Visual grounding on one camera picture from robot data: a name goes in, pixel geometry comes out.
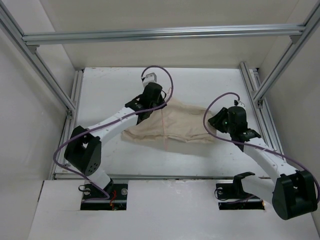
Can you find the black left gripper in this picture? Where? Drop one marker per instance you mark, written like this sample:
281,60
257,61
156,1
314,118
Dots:
161,100

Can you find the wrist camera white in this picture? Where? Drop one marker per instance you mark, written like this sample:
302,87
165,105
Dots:
238,103
149,78

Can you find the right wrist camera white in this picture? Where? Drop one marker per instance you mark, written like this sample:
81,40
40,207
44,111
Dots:
238,103

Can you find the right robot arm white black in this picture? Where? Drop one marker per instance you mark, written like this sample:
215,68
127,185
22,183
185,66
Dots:
292,192

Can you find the white foam front board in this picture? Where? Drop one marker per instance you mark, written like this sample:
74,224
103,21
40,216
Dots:
159,210

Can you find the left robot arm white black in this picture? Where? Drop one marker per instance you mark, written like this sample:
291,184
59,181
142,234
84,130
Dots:
84,150

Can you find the beige trousers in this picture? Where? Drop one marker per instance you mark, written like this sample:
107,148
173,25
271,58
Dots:
185,125

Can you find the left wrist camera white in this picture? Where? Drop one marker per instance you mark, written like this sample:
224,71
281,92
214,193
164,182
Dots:
149,78

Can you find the aluminium frame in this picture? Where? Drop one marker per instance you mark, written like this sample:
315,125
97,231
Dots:
28,43

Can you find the pink wire hanger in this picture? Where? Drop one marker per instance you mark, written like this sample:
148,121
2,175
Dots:
165,119

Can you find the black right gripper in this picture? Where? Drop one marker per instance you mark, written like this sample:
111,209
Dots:
216,119

